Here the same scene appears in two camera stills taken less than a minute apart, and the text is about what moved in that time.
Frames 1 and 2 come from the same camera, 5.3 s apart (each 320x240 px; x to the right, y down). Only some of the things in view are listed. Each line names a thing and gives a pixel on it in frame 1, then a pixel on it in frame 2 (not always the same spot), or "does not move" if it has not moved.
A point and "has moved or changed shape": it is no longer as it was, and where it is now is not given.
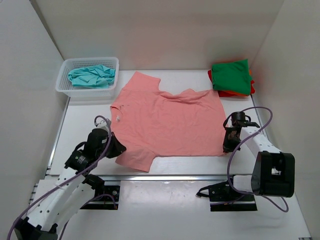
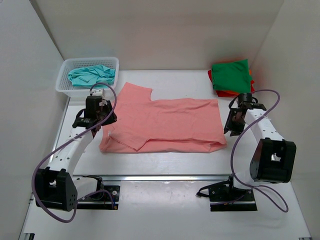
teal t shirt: [99, 75] does not move
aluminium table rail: [175, 178] does not move
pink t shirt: [148, 121] has moved or changed shape
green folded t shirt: [232, 76] does not move
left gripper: [119, 147] to [108, 105]
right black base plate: [224, 192] does not move
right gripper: [227, 146] to [230, 127]
